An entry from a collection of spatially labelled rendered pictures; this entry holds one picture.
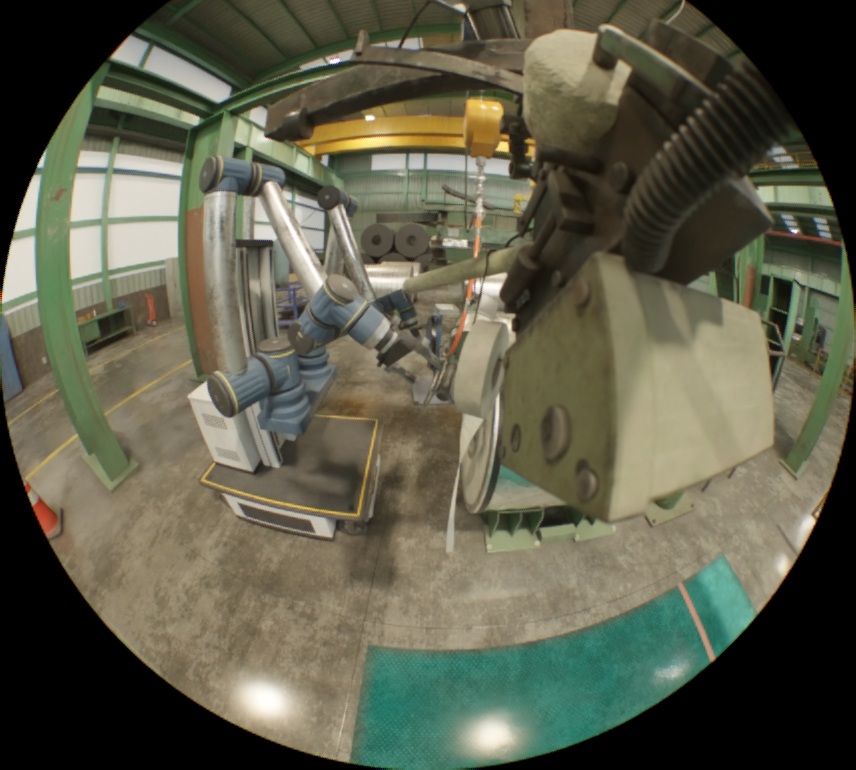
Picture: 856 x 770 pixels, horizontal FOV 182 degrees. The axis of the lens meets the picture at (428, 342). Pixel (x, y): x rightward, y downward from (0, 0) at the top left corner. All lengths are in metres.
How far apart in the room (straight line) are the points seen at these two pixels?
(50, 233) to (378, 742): 3.53
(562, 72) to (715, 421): 0.22
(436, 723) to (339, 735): 0.43
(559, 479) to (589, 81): 0.23
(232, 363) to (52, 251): 2.16
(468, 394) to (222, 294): 0.93
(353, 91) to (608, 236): 0.37
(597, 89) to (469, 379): 0.35
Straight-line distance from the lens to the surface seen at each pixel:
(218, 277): 1.08
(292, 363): 1.31
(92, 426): 3.01
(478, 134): 0.98
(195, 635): 2.01
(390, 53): 0.38
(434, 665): 1.63
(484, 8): 0.47
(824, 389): 4.87
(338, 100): 0.44
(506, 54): 0.40
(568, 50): 0.23
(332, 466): 1.85
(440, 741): 1.68
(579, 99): 0.19
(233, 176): 1.14
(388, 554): 1.82
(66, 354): 2.85
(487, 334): 0.39
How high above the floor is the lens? 1.63
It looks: 19 degrees down
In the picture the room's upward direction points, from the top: 3 degrees clockwise
